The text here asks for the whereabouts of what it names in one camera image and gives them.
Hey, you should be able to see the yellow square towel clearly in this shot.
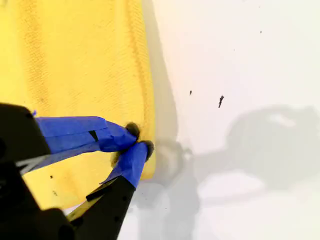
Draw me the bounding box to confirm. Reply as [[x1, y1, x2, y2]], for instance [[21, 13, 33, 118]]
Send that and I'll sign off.
[[0, 0, 157, 211]]

